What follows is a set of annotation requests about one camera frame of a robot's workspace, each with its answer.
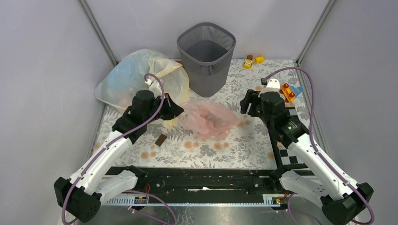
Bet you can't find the yellow toy cube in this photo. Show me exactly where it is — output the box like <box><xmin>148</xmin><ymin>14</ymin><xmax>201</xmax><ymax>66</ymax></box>
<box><xmin>254</xmin><ymin>56</ymin><xmax>265</xmax><ymax>64</ymax></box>

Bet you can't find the small brown rectangular chip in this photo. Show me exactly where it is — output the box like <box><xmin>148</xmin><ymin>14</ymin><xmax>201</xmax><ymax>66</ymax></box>
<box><xmin>155</xmin><ymin>134</ymin><xmax>167</xmax><ymax>147</ymax></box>

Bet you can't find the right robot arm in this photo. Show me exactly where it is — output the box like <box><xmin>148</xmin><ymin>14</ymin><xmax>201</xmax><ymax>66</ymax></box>
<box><xmin>240</xmin><ymin>90</ymin><xmax>374</xmax><ymax>225</ymax></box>

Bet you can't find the blue triangular toy piece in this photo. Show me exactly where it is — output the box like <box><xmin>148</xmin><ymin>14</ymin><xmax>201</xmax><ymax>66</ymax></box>
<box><xmin>290</xmin><ymin>85</ymin><xmax>303</xmax><ymax>97</ymax></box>

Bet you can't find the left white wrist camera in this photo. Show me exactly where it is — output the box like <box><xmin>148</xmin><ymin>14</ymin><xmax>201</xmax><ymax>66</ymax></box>
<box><xmin>145</xmin><ymin>78</ymin><xmax>157</xmax><ymax>87</ymax></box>

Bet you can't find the grey mesh trash bin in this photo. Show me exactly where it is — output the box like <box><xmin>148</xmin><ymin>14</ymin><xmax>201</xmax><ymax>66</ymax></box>
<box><xmin>177</xmin><ymin>22</ymin><xmax>237</xmax><ymax>98</ymax></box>

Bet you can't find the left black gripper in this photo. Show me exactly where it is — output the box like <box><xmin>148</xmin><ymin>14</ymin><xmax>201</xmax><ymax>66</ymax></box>
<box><xmin>145</xmin><ymin>93</ymin><xmax>184</xmax><ymax>124</ymax></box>

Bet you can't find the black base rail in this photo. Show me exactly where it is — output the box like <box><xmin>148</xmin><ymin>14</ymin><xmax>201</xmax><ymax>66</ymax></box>
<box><xmin>106</xmin><ymin>164</ymin><xmax>313</xmax><ymax>206</ymax></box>

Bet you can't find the floral patterned table mat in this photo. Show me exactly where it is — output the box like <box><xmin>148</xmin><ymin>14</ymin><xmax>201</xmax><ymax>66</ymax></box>
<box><xmin>90</xmin><ymin>58</ymin><xmax>327</xmax><ymax>171</ymax></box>

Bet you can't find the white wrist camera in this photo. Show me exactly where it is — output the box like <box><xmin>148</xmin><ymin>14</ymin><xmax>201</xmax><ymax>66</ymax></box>
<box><xmin>260</xmin><ymin>78</ymin><xmax>281</xmax><ymax>94</ymax></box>
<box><xmin>145</xmin><ymin>78</ymin><xmax>157</xmax><ymax>87</ymax></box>

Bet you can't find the yellow toy figure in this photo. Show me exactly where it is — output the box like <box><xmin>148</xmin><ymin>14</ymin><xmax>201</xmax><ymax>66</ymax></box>
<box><xmin>243</xmin><ymin>59</ymin><xmax>253</xmax><ymax>69</ymax></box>

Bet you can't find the pink plastic trash bag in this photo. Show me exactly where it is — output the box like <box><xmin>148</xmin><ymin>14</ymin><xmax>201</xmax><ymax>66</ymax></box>
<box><xmin>178</xmin><ymin>100</ymin><xmax>241</xmax><ymax>140</ymax></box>

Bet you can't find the clear yellowish plastic bag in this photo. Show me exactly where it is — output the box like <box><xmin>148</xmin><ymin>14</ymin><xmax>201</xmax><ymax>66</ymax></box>
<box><xmin>94</xmin><ymin>49</ymin><xmax>189</xmax><ymax>113</ymax></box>

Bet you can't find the black white checkerboard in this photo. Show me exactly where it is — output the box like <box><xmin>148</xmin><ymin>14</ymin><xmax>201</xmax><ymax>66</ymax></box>
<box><xmin>267</xmin><ymin>106</ymin><xmax>309</xmax><ymax>170</ymax></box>

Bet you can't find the orange toy car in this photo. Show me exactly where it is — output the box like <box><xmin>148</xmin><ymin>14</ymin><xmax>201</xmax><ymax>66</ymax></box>
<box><xmin>279</xmin><ymin>83</ymin><xmax>296</xmax><ymax>103</ymax></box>

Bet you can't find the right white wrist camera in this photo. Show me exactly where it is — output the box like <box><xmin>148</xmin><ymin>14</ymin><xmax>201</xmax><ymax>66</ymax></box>
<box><xmin>260</xmin><ymin>78</ymin><xmax>281</xmax><ymax>94</ymax></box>

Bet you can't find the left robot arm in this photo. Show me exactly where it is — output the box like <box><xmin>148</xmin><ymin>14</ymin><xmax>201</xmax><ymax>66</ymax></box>
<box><xmin>54</xmin><ymin>90</ymin><xmax>184</xmax><ymax>225</ymax></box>

